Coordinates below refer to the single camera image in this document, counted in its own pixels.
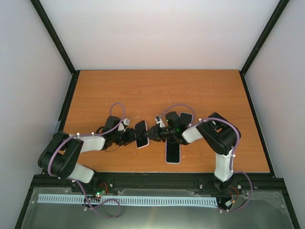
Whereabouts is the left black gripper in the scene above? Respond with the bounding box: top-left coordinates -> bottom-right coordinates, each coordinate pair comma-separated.
112,128 -> 142,146

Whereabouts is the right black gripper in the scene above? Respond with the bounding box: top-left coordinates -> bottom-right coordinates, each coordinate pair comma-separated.
143,124 -> 175,143

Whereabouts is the lavender phone case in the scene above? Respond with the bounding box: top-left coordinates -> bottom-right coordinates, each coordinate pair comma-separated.
165,142 -> 181,164

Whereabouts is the pink phone case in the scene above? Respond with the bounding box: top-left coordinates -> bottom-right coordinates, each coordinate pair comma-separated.
133,120 -> 150,149

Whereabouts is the light blue phone case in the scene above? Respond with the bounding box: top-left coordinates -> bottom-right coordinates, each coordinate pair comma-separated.
179,112 -> 193,127

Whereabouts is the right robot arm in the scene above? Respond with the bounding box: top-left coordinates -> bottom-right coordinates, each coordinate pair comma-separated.
142,111 -> 241,191

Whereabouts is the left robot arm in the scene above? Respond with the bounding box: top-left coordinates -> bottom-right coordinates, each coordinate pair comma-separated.
38,116 -> 136,192

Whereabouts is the small green led board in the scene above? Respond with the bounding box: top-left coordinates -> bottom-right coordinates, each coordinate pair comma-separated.
95,190 -> 108,198

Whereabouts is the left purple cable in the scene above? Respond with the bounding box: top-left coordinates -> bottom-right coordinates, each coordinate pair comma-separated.
47,103 -> 127,176

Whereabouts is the purple cable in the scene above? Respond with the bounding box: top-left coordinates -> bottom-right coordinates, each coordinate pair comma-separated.
47,103 -> 127,176
158,104 -> 240,167

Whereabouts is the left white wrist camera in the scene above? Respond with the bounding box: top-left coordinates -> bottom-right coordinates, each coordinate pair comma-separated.
118,118 -> 130,131

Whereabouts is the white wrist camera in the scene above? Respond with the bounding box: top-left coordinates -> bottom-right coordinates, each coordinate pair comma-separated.
118,118 -> 130,131
154,116 -> 166,128

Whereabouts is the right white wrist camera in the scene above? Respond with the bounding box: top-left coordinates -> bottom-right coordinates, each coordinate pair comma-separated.
154,116 -> 166,128

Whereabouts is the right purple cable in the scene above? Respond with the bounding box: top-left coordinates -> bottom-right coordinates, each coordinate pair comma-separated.
158,104 -> 240,167

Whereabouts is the light blue cable duct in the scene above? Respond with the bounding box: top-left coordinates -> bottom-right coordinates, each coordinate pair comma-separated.
37,194 -> 217,208

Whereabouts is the left black frame post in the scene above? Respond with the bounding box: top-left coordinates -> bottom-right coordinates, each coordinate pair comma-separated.
30,0 -> 79,77

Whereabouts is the black frame post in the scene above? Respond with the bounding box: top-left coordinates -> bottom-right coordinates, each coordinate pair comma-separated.
30,0 -> 79,77
240,0 -> 290,74

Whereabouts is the right black frame post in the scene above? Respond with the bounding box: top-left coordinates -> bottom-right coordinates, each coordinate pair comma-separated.
240,0 -> 290,74

